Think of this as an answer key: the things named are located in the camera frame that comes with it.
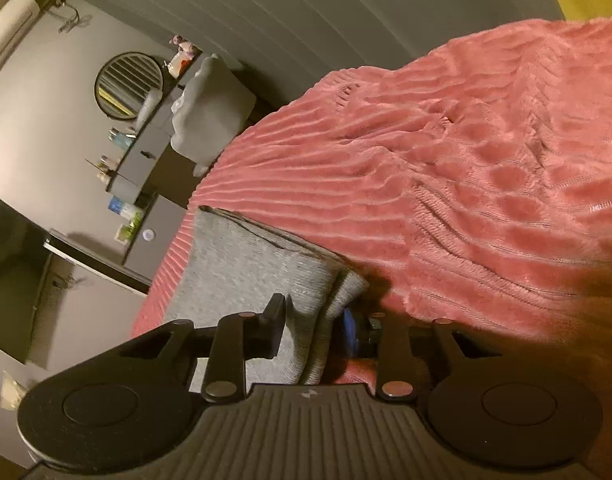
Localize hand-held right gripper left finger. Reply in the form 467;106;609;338
117;293;287;405

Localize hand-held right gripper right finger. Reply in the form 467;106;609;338
335;309;492;403

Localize grey pants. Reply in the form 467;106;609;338
173;205;370;386

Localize grey drawer cabinet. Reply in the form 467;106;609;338
123;192;189;273

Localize green leaf-shaped tray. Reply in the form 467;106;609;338
115;210;145;244

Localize white standing air conditioner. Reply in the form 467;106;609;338
42;227;153;295

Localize pink ribbed blanket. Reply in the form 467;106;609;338
131;12;612;411

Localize grey vanity desk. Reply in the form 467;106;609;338
106;77;197;206

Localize grey upholstered chair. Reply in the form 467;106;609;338
170;54;259;177

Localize blue cosmetic bottles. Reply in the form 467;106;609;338
109;128;138;149

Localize white oval dish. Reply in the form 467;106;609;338
135;89;163;127

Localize round black-framed mirror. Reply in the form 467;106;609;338
95;51;165;121

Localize pink plush toy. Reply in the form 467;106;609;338
168;35;195;78

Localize black wall television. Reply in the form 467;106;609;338
0;199;53;366

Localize white wall-mounted unit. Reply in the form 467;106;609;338
0;0;43;88

